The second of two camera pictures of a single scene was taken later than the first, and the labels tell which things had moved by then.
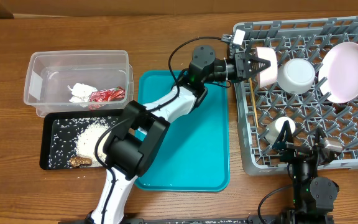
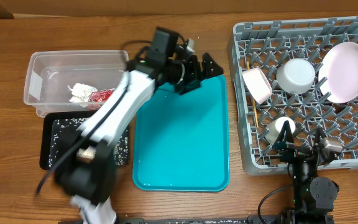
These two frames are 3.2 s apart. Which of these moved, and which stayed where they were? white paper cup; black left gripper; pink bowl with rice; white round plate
Moved: pink bowl with rice; black left gripper
Stayed: white round plate; white paper cup
